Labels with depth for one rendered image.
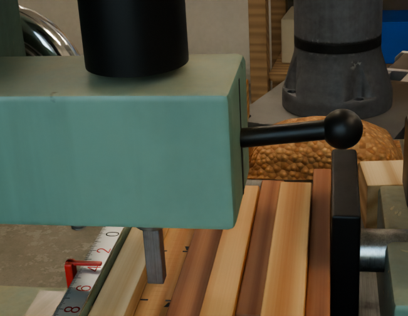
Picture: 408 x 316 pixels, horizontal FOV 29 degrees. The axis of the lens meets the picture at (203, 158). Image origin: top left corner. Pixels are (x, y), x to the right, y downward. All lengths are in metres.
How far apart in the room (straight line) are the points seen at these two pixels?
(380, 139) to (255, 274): 0.28
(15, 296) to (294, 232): 0.36
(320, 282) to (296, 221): 0.05
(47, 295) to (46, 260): 1.70
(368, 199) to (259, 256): 0.14
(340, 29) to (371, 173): 0.45
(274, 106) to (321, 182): 0.58
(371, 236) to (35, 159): 0.19
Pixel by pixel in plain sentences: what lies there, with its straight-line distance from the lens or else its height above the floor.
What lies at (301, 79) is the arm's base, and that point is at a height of 0.87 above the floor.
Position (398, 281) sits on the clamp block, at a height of 0.96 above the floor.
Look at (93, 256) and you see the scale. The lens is 0.45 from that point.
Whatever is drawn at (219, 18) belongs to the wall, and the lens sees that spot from 3.79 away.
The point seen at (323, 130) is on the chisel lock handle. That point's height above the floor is 1.04.
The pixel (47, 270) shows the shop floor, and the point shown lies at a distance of 2.37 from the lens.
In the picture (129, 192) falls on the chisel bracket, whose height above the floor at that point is 1.02.
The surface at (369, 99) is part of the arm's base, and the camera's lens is 1.03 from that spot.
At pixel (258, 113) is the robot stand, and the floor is 0.82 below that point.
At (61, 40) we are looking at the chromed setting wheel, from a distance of 0.52.
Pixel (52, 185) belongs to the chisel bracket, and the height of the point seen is 1.02.
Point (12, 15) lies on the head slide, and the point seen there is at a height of 1.09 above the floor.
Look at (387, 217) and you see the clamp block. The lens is 0.48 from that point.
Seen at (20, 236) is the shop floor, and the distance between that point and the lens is 2.59.
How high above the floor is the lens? 1.18
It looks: 23 degrees down
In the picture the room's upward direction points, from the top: 3 degrees counter-clockwise
